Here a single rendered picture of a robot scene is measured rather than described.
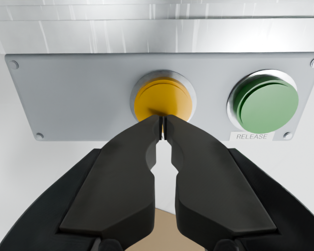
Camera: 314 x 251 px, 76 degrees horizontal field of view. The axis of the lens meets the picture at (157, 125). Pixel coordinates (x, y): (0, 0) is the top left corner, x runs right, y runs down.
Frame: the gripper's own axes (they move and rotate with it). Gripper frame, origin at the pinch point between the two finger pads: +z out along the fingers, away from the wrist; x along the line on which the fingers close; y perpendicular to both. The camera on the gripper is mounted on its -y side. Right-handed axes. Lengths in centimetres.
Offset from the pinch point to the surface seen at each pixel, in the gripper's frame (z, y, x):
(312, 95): 12.3, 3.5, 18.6
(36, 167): 12.4, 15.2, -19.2
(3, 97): 12.3, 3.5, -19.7
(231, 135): 2.2, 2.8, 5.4
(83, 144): 12.4, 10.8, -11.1
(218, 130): 2.3, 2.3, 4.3
